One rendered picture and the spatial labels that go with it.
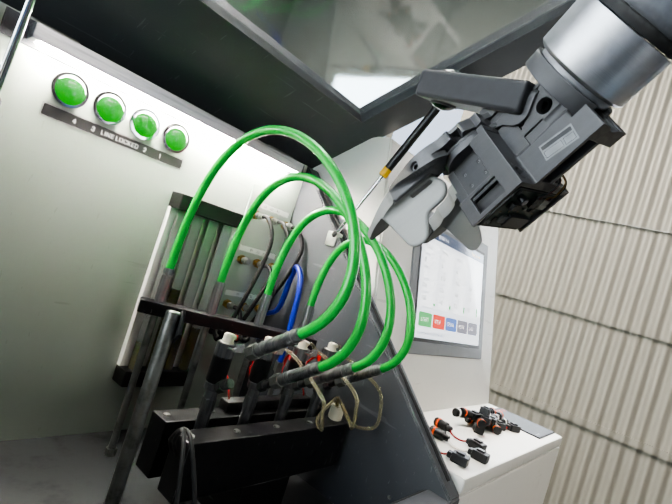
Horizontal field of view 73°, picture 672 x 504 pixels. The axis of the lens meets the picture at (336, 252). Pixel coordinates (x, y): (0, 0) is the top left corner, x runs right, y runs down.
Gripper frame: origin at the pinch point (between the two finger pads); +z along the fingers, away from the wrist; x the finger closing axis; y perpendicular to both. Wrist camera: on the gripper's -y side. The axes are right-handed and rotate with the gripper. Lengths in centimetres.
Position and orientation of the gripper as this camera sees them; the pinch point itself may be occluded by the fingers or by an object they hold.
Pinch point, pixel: (401, 227)
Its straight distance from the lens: 47.7
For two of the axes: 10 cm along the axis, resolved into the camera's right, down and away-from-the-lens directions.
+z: -5.0, 5.9, 6.3
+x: 8.0, 0.3, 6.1
